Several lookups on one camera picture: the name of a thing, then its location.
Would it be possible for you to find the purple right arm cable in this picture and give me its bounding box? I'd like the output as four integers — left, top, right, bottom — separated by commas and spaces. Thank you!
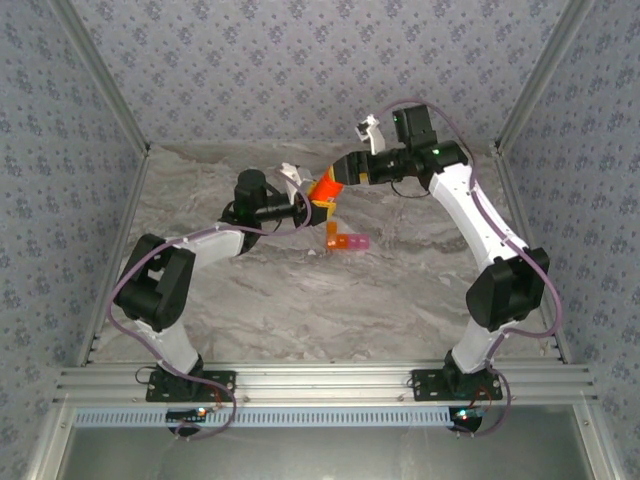
377, 98, 564, 440

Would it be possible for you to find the slotted grey cable duct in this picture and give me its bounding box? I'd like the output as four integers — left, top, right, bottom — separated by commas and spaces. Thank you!
72, 405, 454, 429

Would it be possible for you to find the grey metal panel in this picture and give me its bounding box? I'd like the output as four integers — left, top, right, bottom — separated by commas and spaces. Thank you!
59, 424, 599, 480

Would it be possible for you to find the aluminium frame post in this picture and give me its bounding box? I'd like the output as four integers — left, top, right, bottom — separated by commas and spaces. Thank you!
48, 0, 152, 157
492, 0, 597, 156

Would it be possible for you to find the orange pill organizer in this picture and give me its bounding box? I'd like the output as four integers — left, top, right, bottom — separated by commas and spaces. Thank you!
325, 221, 352, 252

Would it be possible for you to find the aluminium frame leg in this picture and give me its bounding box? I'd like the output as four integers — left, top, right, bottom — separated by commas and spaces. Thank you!
24, 403, 74, 480
572, 403, 624, 480

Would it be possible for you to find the small circuit board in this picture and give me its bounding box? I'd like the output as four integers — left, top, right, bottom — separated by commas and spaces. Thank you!
448, 406, 487, 434
166, 407, 209, 422

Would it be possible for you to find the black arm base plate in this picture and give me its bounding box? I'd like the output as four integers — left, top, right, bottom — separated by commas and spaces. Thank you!
410, 368, 504, 403
146, 368, 238, 404

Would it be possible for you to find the aluminium frame rail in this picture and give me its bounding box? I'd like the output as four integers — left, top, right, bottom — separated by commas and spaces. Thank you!
53, 362, 600, 405

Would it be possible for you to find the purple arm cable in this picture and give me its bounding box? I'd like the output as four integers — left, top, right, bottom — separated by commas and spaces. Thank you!
107, 172, 314, 442
377, 98, 564, 440

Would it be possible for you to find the thin black right gripper cable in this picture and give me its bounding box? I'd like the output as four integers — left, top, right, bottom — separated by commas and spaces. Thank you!
390, 177, 431, 200

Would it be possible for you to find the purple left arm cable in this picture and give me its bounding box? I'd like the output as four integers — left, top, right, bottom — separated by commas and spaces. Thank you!
107, 172, 314, 442

